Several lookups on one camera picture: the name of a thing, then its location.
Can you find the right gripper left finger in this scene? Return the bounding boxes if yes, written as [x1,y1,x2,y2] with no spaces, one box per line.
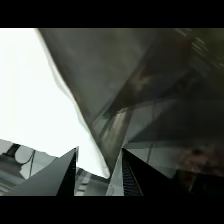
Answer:
[2,146,80,197]

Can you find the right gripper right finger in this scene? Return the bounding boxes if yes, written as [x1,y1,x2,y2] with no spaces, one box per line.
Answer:
[121,147,175,197]

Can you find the white garment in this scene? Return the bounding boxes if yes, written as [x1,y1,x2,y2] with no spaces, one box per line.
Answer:
[0,28,126,197]

